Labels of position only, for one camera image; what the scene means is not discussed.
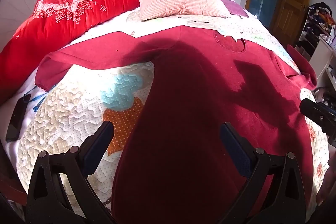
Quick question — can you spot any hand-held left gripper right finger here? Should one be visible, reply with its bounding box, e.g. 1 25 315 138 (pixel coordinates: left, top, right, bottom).
220 122 306 224

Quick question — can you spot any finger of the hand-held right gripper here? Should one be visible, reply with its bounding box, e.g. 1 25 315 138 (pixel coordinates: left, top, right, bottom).
300 98 336 147

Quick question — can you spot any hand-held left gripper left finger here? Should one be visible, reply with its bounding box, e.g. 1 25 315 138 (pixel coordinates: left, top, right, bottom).
26 121 116 224

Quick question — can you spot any dark red sweater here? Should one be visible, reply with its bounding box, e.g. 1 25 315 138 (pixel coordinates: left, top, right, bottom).
35 25 318 224

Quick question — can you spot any pile of clothes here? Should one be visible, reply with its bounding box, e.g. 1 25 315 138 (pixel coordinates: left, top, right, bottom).
308 2 336 28

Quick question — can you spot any quilted patchwork bedspread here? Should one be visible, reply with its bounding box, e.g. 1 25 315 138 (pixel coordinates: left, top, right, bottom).
5 10 331 216

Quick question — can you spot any white open shelf rack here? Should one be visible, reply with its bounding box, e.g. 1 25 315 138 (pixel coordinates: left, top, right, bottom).
295 2 336 56

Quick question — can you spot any black phone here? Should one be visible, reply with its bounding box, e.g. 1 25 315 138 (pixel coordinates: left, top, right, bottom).
5 94 31 143

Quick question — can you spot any red floral quilt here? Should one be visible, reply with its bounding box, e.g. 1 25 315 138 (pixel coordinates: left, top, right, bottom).
0 0 141 106

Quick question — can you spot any purple cloth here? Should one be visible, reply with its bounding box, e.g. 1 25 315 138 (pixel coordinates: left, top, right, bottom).
217 0 250 18

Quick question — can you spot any blue lanyard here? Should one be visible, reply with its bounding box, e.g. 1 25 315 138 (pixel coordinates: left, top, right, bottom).
26 84 57 111

